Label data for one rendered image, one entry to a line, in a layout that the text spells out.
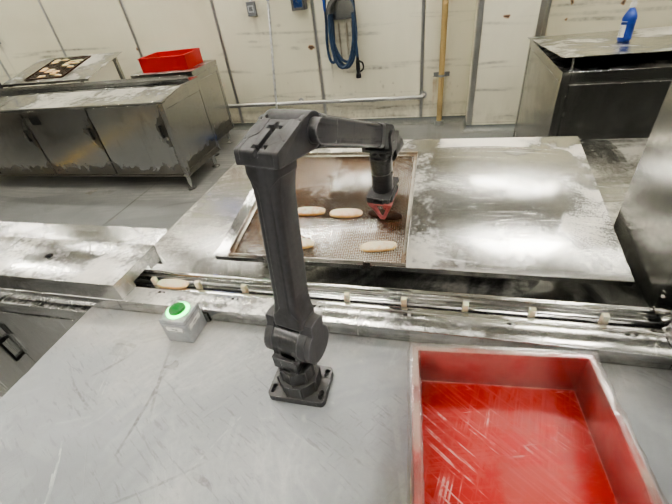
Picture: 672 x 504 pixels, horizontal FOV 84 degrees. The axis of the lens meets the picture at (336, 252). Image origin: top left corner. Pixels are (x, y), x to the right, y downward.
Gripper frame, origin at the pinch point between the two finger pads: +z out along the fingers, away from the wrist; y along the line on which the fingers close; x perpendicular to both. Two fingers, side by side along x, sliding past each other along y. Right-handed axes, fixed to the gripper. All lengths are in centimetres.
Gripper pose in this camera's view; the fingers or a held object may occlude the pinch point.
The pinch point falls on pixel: (384, 212)
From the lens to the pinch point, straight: 110.4
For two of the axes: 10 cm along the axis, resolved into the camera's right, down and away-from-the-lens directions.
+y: 3.6, -7.2, 6.0
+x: -9.2, -1.7, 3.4
